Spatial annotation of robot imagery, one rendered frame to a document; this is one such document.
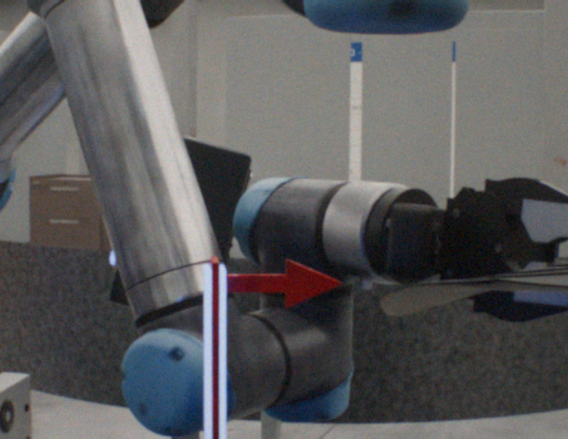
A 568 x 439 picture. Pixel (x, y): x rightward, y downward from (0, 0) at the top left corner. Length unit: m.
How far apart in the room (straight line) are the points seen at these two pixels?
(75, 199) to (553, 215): 6.84
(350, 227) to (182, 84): 11.24
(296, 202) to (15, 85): 0.36
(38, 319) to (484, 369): 1.16
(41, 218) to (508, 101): 3.44
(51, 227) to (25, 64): 6.54
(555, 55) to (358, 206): 4.18
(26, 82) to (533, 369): 1.83
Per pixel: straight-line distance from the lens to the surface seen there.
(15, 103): 1.03
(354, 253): 0.74
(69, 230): 7.45
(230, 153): 1.06
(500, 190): 0.67
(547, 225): 0.65
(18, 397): 1.08
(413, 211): 0.61
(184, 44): 11.98
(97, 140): 0.74
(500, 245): 0.66
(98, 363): 2.62
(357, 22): 0.43
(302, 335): 0.77
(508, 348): 2.55
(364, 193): 0.75
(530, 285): 0.43
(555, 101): 4.88
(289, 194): 0.79
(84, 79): 0.75
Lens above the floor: 1.26
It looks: 5 degrees down
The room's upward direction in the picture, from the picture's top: 1 degrees clockwise
